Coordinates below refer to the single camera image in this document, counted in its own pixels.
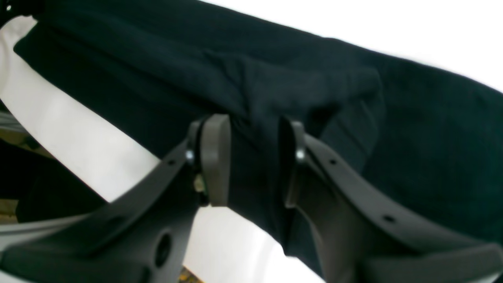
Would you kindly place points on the black t-shirt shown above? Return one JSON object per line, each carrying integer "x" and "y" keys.
{"x": 428, "y": 138}

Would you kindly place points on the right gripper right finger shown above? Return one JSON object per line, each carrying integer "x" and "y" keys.
{"x": 292, "y": 159}

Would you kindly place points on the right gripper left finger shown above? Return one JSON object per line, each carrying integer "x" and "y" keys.
{"x": 209, "y": 154}

